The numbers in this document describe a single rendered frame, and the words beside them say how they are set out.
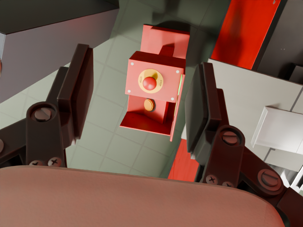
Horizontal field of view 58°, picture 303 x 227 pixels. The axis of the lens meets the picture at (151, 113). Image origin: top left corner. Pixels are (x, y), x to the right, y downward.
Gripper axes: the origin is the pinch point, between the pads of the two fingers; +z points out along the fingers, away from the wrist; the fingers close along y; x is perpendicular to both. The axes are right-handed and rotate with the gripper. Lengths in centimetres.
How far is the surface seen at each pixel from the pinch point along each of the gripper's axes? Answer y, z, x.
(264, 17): 30, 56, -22
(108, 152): -11, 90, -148
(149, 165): 17, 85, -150
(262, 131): 26.9, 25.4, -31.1
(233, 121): 20.9, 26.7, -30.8
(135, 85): 0, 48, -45
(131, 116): 0, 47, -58
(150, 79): 4, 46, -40
